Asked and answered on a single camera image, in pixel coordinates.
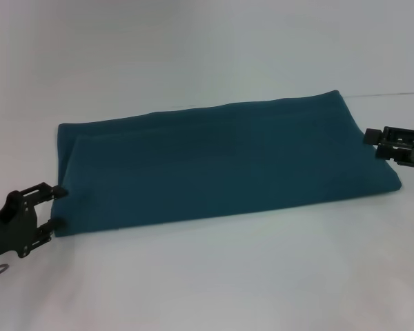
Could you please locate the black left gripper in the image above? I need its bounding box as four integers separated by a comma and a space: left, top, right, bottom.
0, 182, 70, 263

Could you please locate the teal blue shirt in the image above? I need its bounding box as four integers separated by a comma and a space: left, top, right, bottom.
51, 90, 402, 239

